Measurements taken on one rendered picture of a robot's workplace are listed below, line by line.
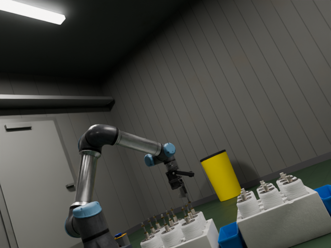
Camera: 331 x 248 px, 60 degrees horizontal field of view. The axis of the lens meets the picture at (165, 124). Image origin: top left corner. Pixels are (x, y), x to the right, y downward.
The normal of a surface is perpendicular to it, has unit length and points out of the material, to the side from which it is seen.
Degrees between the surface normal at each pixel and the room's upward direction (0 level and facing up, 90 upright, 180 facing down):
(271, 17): 90
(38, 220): 90
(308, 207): 90
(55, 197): 90
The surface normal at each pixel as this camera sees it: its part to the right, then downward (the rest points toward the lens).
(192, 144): -0.58, 0.07
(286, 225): -0.26, -0.11
